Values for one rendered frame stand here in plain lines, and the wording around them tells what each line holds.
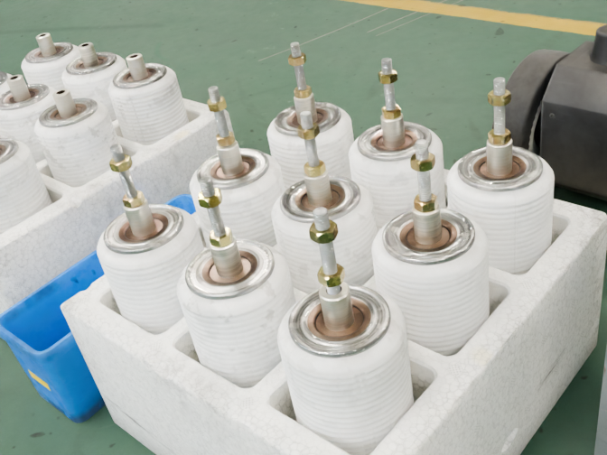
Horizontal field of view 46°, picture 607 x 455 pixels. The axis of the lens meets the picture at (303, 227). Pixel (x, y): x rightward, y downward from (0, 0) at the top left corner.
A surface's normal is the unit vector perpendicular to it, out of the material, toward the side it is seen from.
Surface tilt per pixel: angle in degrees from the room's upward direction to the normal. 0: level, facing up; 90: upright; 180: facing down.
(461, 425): 90
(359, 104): 0
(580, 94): 45
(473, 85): 0
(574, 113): 84
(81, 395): 92
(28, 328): 88
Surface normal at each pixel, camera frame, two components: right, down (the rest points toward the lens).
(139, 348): -0.16, -0.81
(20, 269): 0.74, 0.29
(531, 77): -0.40, -0.51
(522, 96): -0.55, -0.24
